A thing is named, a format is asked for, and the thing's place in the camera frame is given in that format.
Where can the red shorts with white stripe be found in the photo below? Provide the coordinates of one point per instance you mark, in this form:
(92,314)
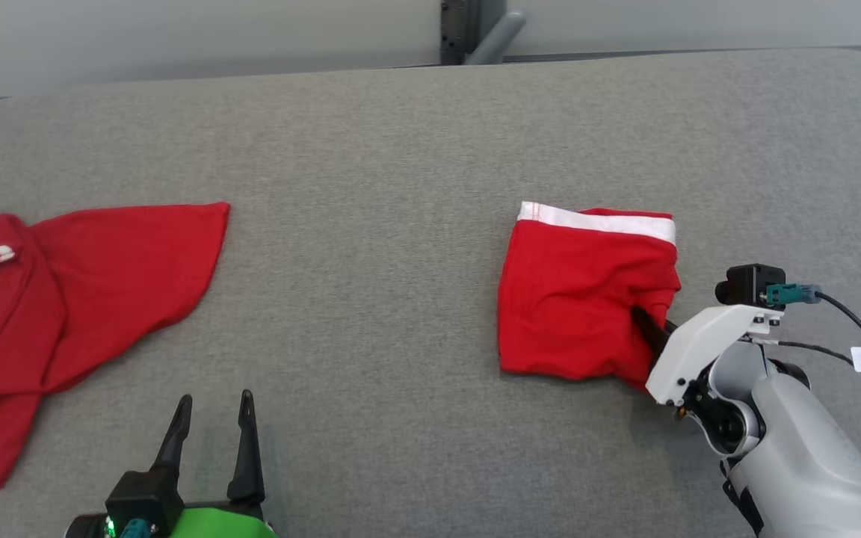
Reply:
(572,299)

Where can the red basketball jersey white trim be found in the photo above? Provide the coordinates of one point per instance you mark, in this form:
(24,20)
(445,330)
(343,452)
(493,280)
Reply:
(102,284)

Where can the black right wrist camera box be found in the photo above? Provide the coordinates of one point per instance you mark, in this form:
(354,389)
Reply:
(748,284)

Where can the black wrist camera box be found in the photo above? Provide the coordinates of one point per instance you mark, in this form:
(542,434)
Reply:
(143,493)
(748,284)

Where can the grey metal frame post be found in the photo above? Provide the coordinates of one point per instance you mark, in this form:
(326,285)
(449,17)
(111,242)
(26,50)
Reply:
(457,30)

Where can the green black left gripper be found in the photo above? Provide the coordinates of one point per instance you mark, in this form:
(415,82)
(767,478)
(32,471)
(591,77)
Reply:
(221,523)

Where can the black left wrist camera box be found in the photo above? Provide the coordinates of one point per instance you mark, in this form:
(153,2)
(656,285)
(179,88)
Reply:
(143,493)

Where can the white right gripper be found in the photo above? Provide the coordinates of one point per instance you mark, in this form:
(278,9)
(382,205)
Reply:
(699,344)

